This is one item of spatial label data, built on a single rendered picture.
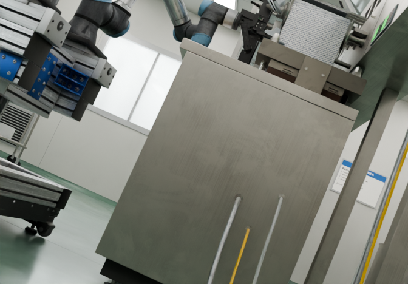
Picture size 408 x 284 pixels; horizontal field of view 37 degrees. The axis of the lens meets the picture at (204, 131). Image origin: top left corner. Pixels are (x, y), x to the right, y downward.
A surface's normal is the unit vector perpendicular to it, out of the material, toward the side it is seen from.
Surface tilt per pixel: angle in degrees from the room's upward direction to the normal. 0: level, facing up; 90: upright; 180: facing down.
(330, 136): 90
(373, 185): 90
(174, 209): 90
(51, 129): 90
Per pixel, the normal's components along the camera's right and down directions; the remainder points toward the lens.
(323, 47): -0.02, -0.14
